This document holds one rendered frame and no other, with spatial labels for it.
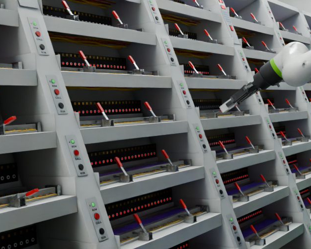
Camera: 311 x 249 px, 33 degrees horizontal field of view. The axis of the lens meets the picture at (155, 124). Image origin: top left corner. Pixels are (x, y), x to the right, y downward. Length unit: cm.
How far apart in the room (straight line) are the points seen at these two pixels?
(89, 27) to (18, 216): 76
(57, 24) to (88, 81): 20
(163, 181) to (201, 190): 29
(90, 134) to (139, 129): 25
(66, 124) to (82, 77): 21
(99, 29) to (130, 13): 38
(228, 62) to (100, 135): 126
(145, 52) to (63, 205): 92
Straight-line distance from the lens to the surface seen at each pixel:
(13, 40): 160
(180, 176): 186
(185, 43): 230
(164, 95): 208
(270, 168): 265
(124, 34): 195
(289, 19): 412
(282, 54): 207
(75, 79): 163
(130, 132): 172
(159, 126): 186
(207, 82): 230
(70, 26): 174
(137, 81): 187
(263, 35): 342
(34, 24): 161
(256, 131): 266
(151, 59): 212
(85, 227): 144
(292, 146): 286
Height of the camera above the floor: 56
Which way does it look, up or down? 10 degrees up
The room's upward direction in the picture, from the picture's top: 20 degrees counter-clockwise
